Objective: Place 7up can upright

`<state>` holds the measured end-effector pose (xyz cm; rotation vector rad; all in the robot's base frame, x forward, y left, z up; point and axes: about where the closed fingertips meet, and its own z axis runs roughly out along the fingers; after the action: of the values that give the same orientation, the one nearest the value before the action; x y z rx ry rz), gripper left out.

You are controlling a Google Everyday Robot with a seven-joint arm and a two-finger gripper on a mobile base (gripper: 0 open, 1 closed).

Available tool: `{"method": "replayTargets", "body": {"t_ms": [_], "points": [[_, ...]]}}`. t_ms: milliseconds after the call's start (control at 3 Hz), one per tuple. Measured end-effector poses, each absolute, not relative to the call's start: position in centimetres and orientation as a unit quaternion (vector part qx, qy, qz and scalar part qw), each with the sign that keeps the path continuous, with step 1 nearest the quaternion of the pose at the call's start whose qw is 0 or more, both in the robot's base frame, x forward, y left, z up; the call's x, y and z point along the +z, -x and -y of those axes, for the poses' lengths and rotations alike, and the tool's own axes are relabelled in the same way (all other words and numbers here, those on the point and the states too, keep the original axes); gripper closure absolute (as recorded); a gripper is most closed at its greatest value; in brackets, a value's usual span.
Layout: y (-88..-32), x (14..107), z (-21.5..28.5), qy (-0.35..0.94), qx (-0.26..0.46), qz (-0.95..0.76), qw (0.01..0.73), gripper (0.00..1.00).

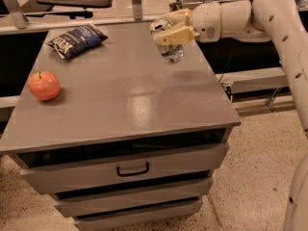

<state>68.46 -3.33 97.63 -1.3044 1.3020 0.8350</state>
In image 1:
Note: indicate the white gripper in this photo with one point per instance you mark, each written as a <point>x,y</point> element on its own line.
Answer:
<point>205,20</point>

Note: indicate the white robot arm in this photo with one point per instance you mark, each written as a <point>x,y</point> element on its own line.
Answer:
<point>277,21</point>

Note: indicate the black office chair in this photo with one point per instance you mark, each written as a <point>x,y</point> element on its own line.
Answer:
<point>70,0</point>

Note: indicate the blue chip bag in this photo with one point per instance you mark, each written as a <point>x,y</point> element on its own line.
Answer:
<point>77,41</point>

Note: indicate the grey drawer cabinet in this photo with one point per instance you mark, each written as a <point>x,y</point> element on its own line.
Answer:
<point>118,99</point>

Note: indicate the top grey drawer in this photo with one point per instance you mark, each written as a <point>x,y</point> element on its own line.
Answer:
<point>102,172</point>

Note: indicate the grey drawer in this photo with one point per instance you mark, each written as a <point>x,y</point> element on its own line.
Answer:
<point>102,172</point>
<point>170,210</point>
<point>137,197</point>

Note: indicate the red apple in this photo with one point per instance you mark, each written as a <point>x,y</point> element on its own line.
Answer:
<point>44,85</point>

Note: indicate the middle grey drawer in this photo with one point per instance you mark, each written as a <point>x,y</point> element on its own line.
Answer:
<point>137,197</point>

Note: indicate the bottom grey drawer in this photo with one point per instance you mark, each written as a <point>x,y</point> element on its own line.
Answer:
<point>170,210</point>

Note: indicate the black drawer handle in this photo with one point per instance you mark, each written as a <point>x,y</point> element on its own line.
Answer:
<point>132,171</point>

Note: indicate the metal railing frame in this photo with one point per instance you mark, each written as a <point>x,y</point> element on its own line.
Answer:
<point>14,21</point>

